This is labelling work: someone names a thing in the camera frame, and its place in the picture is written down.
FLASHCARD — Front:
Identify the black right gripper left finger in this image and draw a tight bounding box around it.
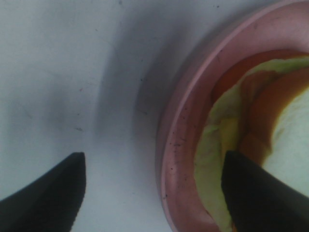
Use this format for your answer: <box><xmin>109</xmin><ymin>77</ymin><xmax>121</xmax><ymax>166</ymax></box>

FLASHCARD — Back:
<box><xmin>0</xmin><ymin>152</ymin><xmax>86</xmax><ymax>232</ymax></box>

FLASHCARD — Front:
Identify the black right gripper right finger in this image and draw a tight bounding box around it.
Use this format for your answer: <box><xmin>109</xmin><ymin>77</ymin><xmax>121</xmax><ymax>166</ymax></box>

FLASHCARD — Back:
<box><xmin>221</xmin><ymin>151</ymin><xmax>309</xmax><ymax>232</ymax></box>

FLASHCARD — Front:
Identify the white bread sandwich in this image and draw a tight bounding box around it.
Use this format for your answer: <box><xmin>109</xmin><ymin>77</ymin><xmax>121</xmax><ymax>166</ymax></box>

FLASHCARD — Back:
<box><xmin>194</xmin><ymin>50</ymin><xmax>309</xmax><ymax>232</ymax></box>

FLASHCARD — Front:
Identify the pink plate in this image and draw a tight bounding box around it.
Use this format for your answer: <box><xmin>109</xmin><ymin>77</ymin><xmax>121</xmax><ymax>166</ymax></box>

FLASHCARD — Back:
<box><xmin>155</xmin><ymin>0</ymin><xmax>309</xmax><ymax>232</ymax></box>

